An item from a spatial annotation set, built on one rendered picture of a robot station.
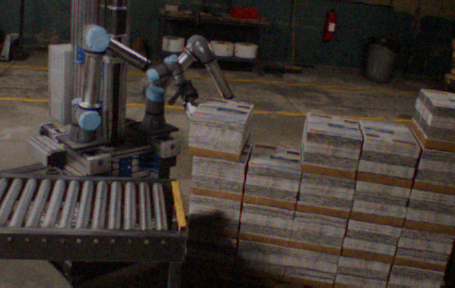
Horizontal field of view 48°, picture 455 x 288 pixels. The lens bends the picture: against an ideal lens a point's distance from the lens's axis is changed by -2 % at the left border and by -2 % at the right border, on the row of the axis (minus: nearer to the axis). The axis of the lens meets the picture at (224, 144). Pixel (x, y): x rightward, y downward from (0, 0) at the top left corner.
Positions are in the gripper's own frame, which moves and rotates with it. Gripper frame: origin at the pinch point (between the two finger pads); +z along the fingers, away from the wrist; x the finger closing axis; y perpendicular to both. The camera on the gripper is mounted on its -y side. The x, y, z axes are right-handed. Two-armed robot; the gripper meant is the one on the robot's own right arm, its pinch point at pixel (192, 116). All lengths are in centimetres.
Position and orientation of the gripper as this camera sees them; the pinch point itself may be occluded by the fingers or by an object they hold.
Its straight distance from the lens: 291.8
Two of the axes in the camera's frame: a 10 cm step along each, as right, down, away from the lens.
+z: 3.9, 8.9, 2.4
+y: 9.1, -3.3, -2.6
